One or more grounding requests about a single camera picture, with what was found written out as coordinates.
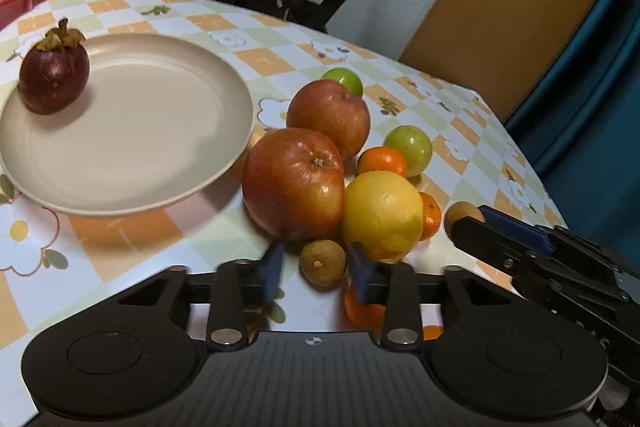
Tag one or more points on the yellow lemon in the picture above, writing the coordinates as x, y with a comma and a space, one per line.
384, 213

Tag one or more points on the small orange mandarin right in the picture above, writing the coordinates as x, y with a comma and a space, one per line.
432, 216

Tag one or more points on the brown longan fruit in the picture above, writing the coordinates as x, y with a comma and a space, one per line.
323, 263

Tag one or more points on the checkered floral tablecloth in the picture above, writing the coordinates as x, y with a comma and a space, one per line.
53, 265

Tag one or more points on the green fruit near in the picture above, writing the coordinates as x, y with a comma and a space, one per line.
414, 144

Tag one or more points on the green fruit far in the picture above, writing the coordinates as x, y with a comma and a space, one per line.
346, 78

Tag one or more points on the large red apple front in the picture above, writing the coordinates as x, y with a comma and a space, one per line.
293, 184

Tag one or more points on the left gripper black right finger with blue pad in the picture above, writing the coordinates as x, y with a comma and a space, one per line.
395, 286

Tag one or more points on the green fruit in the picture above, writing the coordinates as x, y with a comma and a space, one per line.
414, 144
346, 78

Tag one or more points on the beige round plate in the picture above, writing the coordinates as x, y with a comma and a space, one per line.
160, 119

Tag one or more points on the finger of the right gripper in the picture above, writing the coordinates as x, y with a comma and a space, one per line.
533, 238
479, 241

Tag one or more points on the teal blue curtain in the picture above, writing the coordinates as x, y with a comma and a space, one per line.
579, 128

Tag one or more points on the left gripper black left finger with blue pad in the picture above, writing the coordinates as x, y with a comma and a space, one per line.
237, 285

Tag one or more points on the small orange mandarin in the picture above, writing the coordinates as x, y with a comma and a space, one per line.
432, 216
382, 158

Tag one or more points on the dark purple mangosteen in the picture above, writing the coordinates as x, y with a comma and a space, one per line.
55, 70

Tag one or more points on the small orange mandarin back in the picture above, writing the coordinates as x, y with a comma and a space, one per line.
382, 158

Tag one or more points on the red apple behind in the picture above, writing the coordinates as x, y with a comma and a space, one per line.
327, 107

